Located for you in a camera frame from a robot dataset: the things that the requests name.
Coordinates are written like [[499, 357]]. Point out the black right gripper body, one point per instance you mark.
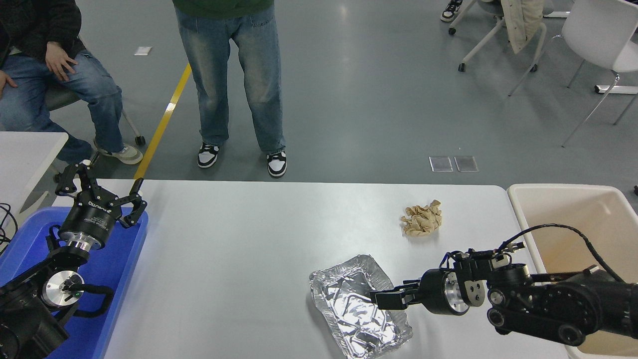
[[433, 291]]

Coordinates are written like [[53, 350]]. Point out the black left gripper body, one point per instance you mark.
[[92, 222]]

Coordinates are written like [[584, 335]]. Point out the silver foil tray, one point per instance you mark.
[[349, 319]]

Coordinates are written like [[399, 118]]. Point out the tan paper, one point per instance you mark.
[[421, 219]]

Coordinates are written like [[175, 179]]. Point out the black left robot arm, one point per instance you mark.
[[25, 319]]

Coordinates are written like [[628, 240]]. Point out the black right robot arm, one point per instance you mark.
[[548, 304]]

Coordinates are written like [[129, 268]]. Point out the seated person's left hand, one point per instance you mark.
[[59, 60]]

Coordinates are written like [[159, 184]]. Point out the seated person's right hand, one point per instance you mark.
[[5, 80]]

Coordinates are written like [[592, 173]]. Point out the blue plastic tray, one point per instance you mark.
[[114, 269]]

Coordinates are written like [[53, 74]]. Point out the white side table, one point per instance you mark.
[[25, 159]]

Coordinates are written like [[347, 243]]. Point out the grey office chair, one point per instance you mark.
[[60, 97]]

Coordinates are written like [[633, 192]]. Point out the seated person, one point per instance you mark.
[[75, 85]]

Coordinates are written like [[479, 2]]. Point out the clear floor plate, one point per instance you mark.
[[440, 164], [466, 163]]

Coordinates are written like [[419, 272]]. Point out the white paper scrap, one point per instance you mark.
[[142, 50]]

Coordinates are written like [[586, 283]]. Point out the large pale bin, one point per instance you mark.
[[573, 209]]

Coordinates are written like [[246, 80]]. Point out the standing person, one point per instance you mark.
[[214, 60]]

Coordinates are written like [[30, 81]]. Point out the white rolling chair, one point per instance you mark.
[[481, 42]]

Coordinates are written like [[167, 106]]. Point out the white furniture base bar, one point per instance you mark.
[[615, 89]]

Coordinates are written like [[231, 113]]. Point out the person with white shoes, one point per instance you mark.
[[450, 11]]

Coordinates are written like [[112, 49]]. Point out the beige coat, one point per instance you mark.
[[521, 22]]

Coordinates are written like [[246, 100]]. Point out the white plastic chair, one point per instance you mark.
[[603, 35]]

